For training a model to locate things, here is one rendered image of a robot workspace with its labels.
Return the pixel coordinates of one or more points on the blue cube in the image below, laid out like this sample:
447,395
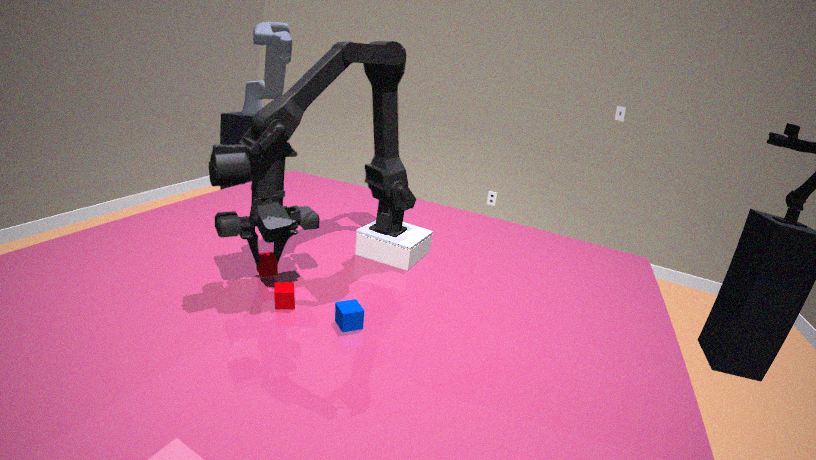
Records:
349,315

